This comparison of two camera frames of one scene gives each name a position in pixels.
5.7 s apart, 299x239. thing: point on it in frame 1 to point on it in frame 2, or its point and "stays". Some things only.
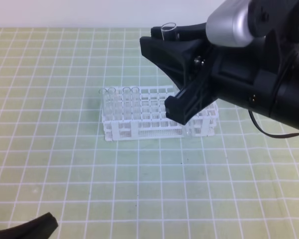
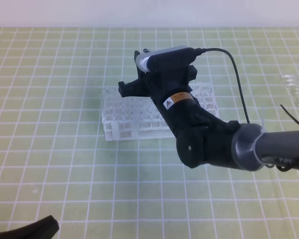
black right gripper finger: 191,101 to 136,88
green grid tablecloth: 48,154 stays
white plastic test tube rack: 140,113 stays
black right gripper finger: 171,47 to 140,72
